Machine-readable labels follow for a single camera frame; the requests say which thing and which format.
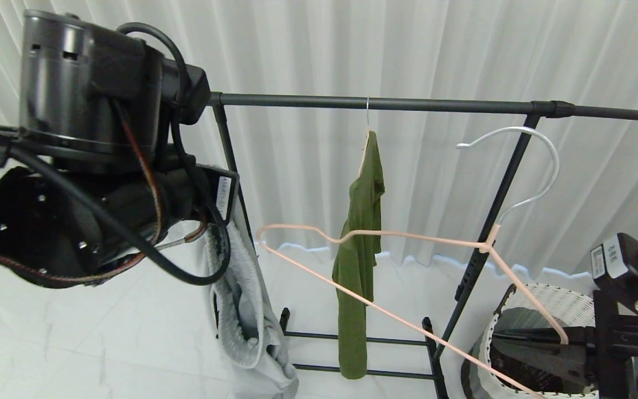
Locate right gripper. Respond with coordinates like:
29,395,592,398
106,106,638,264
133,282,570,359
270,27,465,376
491,291,638,399

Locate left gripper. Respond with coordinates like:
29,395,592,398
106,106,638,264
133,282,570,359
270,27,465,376
158,164,240,222

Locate pink clothes hanger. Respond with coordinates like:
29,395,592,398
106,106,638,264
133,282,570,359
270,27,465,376
256,126,570,399
358,96,373,177

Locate pale grey shorts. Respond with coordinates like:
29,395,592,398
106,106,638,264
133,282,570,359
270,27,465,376
204,208,300,399

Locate green printed shirt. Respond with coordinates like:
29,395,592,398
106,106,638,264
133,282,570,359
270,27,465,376
331,130,386,381

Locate white laundry basket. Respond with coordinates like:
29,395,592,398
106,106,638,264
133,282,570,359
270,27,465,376
460,283,602,399

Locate black clothes rack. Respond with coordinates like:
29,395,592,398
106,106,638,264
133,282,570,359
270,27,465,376
207,91,638,399

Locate white curtain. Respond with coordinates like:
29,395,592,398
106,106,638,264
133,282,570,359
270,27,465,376
0,0,638,278

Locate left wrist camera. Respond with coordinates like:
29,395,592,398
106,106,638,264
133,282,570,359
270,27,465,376
159,57,212,126

